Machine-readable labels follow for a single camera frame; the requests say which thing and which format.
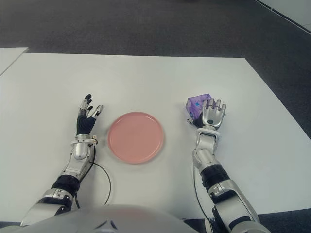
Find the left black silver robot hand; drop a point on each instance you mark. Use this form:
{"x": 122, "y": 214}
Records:
{"x": 83, "y": 123}

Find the pink round plate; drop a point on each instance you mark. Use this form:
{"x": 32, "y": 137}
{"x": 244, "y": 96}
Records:
{"x": 136, "y": 138}

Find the purple tissue paper pack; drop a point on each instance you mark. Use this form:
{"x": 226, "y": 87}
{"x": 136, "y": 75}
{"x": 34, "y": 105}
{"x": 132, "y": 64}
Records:
{"x": 194, "y": 104}

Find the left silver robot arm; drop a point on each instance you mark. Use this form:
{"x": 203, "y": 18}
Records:
{"x": 80, "y": 150}

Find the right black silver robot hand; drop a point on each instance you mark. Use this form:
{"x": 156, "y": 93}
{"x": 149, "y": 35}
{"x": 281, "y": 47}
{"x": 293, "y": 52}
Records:
{"x": 212, "y": 116}

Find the silver robot torso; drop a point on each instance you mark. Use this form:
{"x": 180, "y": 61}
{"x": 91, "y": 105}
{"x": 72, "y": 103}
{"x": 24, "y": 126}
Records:
{"x": 97, "y": 221}

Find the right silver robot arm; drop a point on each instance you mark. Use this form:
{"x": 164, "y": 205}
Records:
{"x": 206, "y": 145}

